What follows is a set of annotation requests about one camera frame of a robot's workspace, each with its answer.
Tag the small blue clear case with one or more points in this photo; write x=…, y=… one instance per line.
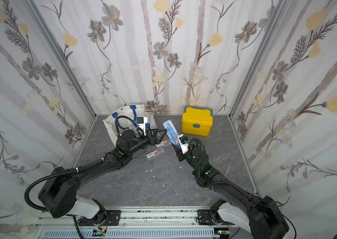
x=164, y=143

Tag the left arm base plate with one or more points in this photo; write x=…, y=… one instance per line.
x=108, y=217

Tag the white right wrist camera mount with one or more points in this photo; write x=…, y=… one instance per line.
x=183, y=142

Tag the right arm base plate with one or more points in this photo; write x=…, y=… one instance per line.
x=209, y=217

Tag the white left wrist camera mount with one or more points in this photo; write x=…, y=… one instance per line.
x=142, y=125

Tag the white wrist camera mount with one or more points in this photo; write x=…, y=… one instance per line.
x=183, y=142
x=142, y=125

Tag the blue compass case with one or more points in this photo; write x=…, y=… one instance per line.
x=171, y=132

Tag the yellow storage box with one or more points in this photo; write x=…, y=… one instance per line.
x=197, y=121

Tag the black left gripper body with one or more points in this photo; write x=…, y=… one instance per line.
x=141, y=142

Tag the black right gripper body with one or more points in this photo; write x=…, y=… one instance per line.
x=182, y=153

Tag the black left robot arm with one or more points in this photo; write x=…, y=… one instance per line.
x=59, y=193

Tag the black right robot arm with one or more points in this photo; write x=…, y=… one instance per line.
x=258, y=216

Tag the red label clear case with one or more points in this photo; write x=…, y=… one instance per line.
x=155, y=153

